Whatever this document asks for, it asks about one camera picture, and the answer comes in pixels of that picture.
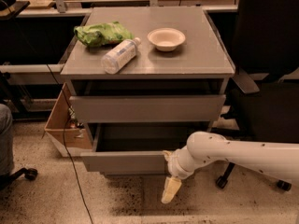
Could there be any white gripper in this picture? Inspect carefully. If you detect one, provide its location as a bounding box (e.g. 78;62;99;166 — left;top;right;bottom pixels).
161;149;195;204

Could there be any grey drawer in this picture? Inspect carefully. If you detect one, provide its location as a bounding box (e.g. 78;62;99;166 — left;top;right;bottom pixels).
81;122;207;173
100;172;168;175
70;95;225;123

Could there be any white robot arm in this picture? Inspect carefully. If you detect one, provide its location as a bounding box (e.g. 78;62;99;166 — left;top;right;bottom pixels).
161;132;299;204

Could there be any grey top drawer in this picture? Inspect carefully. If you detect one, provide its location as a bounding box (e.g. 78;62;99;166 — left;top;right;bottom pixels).
70;95;225;123

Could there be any grey bottom drawer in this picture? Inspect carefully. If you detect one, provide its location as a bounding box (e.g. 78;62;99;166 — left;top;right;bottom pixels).
100;172;168;175

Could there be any grey drawer cabinet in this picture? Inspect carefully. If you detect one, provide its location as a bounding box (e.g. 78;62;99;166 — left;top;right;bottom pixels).
60;6;236;176

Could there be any cardboard box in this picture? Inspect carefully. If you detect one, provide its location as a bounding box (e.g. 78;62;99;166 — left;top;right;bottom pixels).
45;83;92;157

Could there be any clear plastic water bottle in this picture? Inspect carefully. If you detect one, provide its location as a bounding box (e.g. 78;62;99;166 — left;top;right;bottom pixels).
101;37;141;74

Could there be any white paper bowl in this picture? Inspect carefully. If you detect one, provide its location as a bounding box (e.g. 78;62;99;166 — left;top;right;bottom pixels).
148;28;186;52

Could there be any green chip bag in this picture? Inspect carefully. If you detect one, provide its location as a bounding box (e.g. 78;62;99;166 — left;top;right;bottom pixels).
74;21;134;47

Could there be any black chair base left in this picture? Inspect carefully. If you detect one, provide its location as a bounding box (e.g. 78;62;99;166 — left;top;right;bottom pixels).
0;168;38;190

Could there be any person leg in jeans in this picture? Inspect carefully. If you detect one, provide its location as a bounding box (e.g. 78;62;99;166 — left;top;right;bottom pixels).
0;104;14;177

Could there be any black floor cable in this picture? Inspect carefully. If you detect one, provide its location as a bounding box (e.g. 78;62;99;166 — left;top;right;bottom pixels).
0;0;94;224

